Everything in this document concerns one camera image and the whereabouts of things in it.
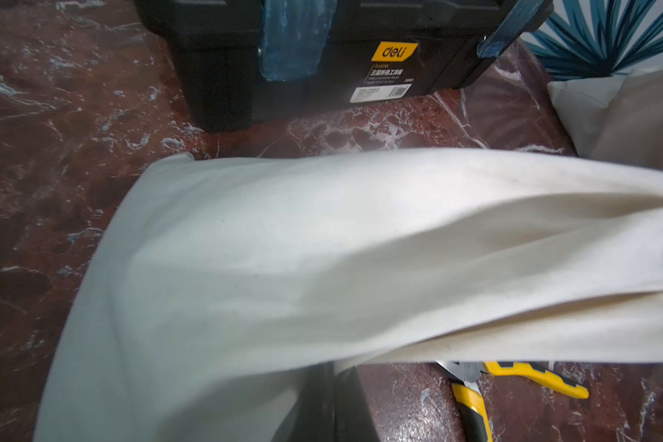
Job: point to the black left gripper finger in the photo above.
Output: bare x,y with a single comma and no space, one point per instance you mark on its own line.
330,407

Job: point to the cream cloth drawstring bag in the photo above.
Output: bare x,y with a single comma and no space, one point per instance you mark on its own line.
220,284

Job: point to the black plastic toolbox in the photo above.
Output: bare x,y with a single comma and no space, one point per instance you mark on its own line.
247,62

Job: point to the yellow handled pliers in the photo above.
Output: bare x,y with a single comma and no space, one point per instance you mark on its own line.
480,388

